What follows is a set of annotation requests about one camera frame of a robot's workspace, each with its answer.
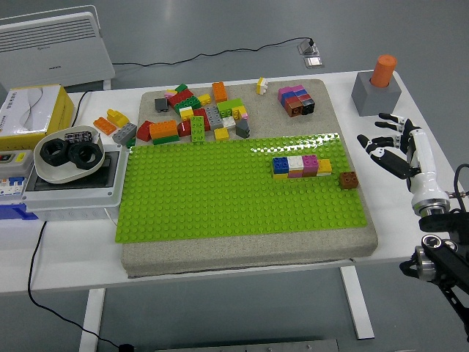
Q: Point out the dark grey sloped brick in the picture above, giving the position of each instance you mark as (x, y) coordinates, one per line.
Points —
(242, 128)

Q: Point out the green long toy brick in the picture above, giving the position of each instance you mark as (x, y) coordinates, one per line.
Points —
(185, 105)

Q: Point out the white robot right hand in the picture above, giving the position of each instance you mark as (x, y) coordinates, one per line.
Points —
(425, 172)

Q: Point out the orange long toy brick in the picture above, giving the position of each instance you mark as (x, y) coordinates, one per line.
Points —
(219, 91)
(163, 129)
(104, 124)

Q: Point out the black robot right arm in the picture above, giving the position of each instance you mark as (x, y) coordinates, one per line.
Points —
(443, 221)

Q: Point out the green studded baseplate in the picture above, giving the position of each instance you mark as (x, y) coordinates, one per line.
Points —
(220, 190)

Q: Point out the white table leg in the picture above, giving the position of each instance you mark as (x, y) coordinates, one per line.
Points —
(91, 319)
(357, 304)

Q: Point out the lime green long brick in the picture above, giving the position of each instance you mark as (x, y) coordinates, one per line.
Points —
(198, 128)

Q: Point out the red long toy brick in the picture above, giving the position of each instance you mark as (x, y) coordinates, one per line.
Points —
(201, 115)

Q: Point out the white plastic bowl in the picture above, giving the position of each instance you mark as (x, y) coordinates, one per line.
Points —
(69, 174)

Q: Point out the pink base toy brick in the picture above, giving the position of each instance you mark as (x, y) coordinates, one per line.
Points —
(295, 174)

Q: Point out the yellow square toy brick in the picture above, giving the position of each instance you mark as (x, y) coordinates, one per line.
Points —
(204, 99)
(324, 166)
(240, 111)
(221, 133)

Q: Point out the white panel heater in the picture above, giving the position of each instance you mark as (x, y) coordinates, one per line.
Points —
(51, 51)

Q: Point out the grey-brown foam mat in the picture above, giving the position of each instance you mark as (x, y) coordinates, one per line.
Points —
(238, 253)

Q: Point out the lime green toy brick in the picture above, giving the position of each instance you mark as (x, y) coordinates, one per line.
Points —
(230, 106)

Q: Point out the grey push-button switch box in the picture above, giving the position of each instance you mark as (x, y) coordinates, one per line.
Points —
(14, 163)

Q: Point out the large red toy brick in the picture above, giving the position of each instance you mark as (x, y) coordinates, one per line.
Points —
(181, 98)

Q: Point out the brown square toy brick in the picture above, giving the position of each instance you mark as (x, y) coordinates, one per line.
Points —
(295, 109)
(348, 180)

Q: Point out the white circuit breaker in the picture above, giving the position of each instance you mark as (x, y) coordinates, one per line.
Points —
(11, 185)

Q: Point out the orange cylinder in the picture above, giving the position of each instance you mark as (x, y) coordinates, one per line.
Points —
(383, 69)

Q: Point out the yellow tissue box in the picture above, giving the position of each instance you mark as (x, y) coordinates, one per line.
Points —
(33, 110)

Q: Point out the yellow base toy brick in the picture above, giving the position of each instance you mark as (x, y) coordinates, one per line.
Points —
(280, 176)

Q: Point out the large black hex nut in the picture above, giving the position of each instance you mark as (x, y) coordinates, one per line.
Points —
(85, 155)
(54, 152)

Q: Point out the red square toy brick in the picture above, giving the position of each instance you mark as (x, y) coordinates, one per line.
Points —
(183, 128)
(292, 102)

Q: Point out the magenta square toy brick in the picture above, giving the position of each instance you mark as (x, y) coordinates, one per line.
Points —
(310, 163)
(298, 88)
(283, 94)

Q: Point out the grey block holder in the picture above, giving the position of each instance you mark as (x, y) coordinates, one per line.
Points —
(373, 100)

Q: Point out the yellow and white toy brick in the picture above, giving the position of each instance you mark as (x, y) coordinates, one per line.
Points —
(262, 86)
(186, 113)

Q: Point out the grey electrical enclosure box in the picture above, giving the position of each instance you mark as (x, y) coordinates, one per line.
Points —
(73, 199)

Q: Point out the black square toy brick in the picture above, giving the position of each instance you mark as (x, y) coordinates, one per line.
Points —
(308, 106)

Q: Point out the dark grey toy brick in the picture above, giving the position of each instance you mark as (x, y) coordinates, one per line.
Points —
(161, 104)

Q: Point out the blue square toy brick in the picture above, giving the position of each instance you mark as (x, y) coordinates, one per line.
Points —
(291, 96)
(281, 165)

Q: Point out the open metal floor socket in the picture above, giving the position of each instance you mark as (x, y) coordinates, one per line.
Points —
(308, 47)

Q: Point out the red sloped toy brick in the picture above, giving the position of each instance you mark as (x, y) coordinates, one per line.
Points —
(144, 131)

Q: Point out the white square toy brick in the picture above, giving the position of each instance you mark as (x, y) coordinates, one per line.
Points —
(229, 122)
(295, 163)

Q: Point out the closed metal floor socket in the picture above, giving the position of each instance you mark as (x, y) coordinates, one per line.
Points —
(314, 61)

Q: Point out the dark green flat brick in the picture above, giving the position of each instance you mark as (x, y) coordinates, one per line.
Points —
(166, 140)

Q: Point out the black terminal block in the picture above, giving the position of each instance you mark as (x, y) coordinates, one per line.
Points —
(78, 136)

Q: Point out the yellow curved toy brick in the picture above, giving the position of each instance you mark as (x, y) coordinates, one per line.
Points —
(117, 116)

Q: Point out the blue plastic box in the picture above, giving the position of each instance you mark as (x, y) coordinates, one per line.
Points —
(14, 212)

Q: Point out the small green toy brick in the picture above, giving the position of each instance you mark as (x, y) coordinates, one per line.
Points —
(130, 143)
(181, 88)

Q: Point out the grey long toy brick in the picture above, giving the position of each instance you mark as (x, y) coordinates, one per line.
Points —
(124, 132)
(213, 116)

